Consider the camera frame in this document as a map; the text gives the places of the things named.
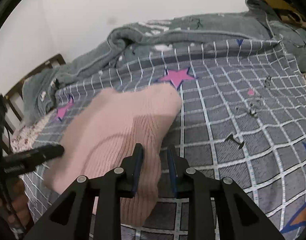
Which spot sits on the grey checked star quilt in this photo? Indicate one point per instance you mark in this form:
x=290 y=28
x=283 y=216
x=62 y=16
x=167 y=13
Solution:
x=243 y=115

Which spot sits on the grey-green fleece blanket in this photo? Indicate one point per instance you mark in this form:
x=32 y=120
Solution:
x=138 y=39

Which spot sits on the person's left hand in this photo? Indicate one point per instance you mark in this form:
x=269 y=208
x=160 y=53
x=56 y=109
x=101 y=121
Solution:
x=15 y=216

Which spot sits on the floral bed sheet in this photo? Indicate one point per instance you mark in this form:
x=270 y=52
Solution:
x=24 y=136

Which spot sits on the brown folded clothes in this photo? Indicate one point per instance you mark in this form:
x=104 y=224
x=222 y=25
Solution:
x=287 y=11

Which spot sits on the pink knit sweater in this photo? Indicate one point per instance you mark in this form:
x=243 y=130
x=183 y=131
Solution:
x=106 y=131

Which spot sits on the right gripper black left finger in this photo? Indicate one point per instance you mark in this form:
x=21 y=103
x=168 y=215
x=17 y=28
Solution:
x=89 y=202

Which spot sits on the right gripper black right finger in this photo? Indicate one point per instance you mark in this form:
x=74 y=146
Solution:
x=217 y=208

